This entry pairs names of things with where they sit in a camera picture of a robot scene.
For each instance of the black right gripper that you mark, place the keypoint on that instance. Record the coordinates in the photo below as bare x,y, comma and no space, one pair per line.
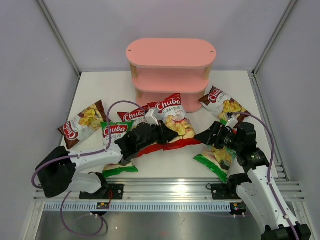
207,137

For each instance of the green Chuba chips bag left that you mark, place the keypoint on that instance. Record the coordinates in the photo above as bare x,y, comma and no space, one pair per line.
115,131

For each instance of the white slotted cable duct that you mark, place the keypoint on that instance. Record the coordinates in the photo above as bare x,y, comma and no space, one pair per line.
139,206

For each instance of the pink three-tier shelf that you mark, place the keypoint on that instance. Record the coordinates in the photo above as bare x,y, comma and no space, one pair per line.
161,67

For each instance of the brown chuba chips bag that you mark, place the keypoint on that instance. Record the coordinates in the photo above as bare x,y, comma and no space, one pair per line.
219,104
83,125

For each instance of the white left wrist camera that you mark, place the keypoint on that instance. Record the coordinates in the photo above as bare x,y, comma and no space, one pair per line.
150,117

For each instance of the green Chuba chips bag right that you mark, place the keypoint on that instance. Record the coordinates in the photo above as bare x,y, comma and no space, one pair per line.
218,161

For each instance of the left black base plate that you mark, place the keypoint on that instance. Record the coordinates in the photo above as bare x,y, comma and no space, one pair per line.
113,192

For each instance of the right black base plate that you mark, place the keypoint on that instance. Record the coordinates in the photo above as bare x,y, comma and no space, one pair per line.
221,191

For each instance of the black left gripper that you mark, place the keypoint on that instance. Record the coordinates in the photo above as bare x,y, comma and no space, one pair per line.
166,134

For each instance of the green chuba chips bag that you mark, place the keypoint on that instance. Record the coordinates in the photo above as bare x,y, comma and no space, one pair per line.
115,131
218,161

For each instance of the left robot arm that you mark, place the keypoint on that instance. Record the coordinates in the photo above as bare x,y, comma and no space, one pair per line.
63,171

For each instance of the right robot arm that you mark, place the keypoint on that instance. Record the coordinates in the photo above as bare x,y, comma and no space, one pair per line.
255,186

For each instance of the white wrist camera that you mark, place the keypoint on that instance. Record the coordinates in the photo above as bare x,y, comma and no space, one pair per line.
150,117
232,120

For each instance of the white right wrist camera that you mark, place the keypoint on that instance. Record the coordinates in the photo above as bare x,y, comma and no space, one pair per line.
232,120

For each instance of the red Chuba chips bag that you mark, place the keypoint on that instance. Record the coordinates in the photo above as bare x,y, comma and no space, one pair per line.
138,117
174,116

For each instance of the brown Chuba chips bag right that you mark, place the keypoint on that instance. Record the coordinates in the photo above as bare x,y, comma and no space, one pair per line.
219,104

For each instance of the brown Chuba chips bag left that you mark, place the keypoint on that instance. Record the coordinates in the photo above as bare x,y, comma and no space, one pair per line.
83,125

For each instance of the aluminium mounting rail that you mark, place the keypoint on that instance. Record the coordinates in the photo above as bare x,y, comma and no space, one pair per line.
177,190

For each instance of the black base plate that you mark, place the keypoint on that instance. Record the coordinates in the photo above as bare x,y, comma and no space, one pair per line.
221,191
113,192

